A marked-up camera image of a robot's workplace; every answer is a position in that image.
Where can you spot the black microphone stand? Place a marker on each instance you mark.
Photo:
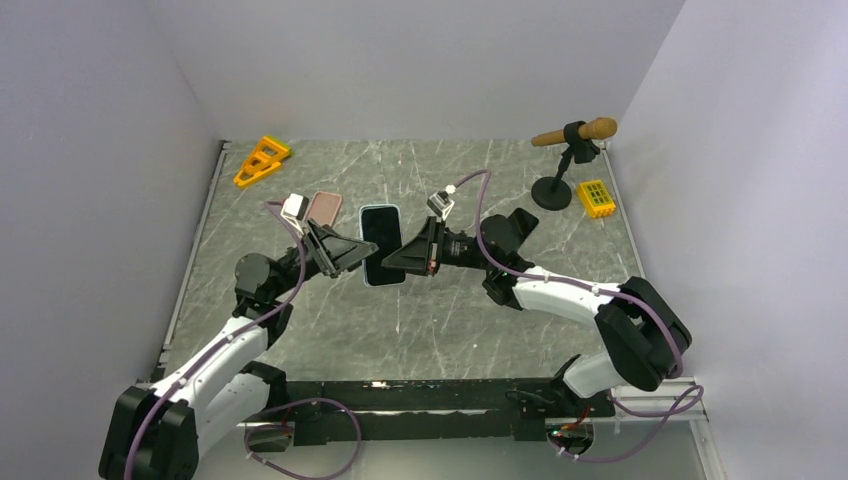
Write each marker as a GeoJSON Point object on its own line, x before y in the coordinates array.
{"type": "Point", "coordinates": [551, 192]}

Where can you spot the yellow grid toy block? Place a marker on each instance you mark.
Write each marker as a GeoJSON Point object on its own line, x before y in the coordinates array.
{"type": "Point", "coordinates": [596, 199]}

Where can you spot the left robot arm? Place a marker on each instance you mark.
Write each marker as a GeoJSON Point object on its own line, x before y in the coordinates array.
{"type": "Point", "coordinates": [162, 431]}

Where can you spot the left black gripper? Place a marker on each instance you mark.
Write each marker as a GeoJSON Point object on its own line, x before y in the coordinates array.
{"type": "Point", "coordinates": [332, 251]}

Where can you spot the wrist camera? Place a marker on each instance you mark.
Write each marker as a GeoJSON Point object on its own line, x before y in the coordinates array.
{"type": "Point", "coordinates": [294, 211]}
{"type": "Point", "coordinates": [441, 204]}

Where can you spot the aluminium table frame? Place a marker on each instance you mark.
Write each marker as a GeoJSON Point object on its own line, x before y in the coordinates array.
{"type": "Point", "coordinates": [440, 327]}

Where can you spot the black phone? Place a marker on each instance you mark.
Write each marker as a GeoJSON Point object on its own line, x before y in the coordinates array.
{"type": "Point", "coordinates": [507, 234]}

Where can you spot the gold microphone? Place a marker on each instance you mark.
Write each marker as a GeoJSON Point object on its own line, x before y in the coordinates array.
{"type": "Point", "coordinates": [600, 128]}

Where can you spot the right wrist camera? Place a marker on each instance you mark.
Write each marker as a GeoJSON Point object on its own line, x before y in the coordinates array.
{"type": "Point", "coordinates": [441, 204]}

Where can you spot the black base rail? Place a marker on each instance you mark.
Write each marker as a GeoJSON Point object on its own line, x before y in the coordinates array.
{"type": "Point", "coordinates": [523, 409]}

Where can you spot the pink phone case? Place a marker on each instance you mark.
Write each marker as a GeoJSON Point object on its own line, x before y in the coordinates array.
{"type": "Point", "coordinates": [324, 208]}

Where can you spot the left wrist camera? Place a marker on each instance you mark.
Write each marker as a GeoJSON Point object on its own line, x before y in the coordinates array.
{"type": "Point", "coordinates": [294, 211]}

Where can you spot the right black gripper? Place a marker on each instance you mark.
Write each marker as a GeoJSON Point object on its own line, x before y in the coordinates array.
{"type": "Point", "coordinates": [423, 254]}

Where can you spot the orange triangular toy block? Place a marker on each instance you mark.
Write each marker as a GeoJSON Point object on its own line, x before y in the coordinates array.
{"type": "Point", "coordinates": [267, 157]}

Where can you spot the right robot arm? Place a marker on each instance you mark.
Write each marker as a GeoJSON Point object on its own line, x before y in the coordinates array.
{"type": "Point", "coordinates": [641, 335]}

